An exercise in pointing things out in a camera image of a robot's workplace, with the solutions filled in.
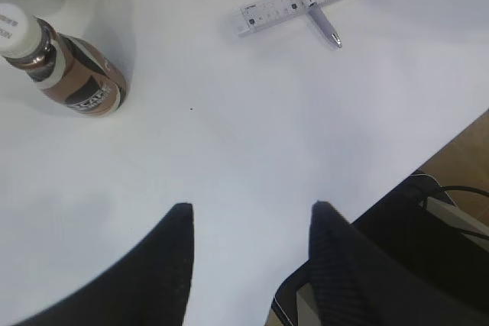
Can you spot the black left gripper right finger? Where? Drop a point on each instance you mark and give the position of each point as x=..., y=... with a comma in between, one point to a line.
x=355, y=283

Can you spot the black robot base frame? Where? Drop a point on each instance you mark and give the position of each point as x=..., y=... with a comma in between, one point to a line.
x=418, y=225

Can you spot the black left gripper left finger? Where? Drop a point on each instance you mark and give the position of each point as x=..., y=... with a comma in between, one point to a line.
x=150, y=285

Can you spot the brown coffee bottle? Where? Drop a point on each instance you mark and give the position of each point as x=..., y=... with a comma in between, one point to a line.
x=68, y=70

